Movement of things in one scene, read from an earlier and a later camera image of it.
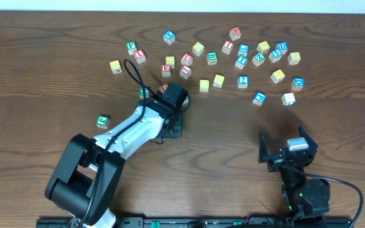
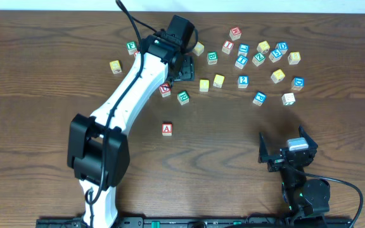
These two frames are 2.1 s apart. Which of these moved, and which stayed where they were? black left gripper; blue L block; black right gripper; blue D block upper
Moved: black left gripper
Stayed: blue D block upper; black right gripper; blue L block
